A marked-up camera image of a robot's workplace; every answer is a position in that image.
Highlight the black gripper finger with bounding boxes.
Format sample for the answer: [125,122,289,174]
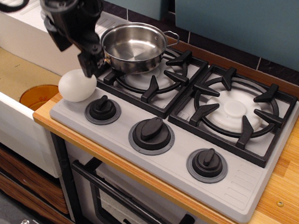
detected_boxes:
[45,19,72,52]
[78,52,105,78]

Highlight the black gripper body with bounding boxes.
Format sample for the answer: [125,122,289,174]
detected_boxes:
[44,0,103,54]

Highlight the white egg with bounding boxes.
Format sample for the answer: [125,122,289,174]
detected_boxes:
[58,69,97,102]

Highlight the stainless steel pot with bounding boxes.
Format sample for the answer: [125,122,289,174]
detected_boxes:
[100,22,180,74]

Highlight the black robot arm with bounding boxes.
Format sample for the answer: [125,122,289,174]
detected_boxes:
[40,0,104,77]

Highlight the black left stove knob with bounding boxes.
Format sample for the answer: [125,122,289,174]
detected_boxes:
[85,95,121,125]

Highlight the black stove knob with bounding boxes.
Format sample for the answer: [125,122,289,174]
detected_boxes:
[85,95,121,125]
[128,117,175,156]
[186,148,228,184]

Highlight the black middle stove knob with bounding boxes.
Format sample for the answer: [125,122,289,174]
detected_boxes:
[128,117,175,156]

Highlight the grey toy stove top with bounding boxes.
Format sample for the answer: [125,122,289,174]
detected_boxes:
[41,29,299,224]

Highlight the black right stove knob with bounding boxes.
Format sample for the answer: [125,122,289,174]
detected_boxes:
[186,148,228,184]

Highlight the white sink unit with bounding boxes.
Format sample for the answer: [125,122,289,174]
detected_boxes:
[0,0,80,178]

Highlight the black left burner grate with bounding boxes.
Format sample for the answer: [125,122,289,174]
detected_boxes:
[97,48,209,119]

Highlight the black burner grate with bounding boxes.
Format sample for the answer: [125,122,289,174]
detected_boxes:
[169,65,299,168]
[97,48,209,119]

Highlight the upper wooden drawer front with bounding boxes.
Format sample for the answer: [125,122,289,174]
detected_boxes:
[0,146,65,206]

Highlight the wooden drawer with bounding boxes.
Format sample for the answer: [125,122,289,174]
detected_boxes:
[0,173,72,224]
[0,146,65,206]

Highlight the oven door with window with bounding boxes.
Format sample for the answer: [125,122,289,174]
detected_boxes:
[70,157,208,224]

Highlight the lower wooden drawer front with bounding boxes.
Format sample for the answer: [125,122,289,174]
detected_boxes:
[0,173,72,224]

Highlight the black right burner grate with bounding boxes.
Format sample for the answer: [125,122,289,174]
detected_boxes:
[169,65,299,168]

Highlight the brass screw in countertop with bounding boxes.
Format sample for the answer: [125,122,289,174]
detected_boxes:
[277,201,284,207]

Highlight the black oven door handle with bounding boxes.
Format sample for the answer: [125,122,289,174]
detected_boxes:
[71,160,195,224]

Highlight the right teal wall cabinet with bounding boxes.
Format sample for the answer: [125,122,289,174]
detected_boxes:
[175,0,299,72]

